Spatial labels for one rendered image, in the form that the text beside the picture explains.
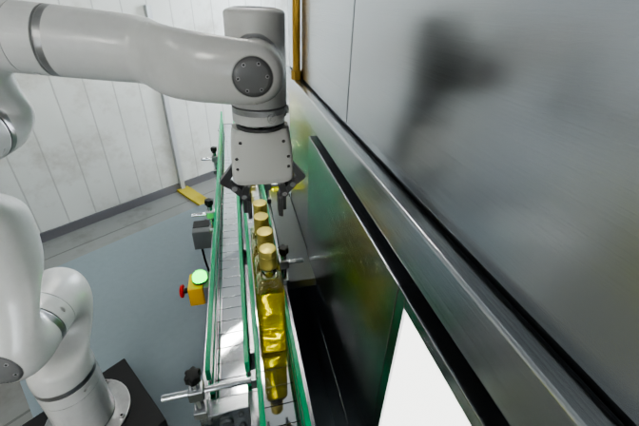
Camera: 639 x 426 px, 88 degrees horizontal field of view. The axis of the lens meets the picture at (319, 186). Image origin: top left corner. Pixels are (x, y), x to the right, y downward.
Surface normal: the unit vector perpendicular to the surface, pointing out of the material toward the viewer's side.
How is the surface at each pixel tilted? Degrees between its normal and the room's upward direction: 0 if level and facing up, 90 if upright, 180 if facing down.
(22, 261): 91
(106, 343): 0
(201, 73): 92
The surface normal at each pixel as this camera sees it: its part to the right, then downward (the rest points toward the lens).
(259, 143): 0.19, 0.48
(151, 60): -0.61, 0.28
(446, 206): -0.97, 0.09
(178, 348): 0.03, -0.88
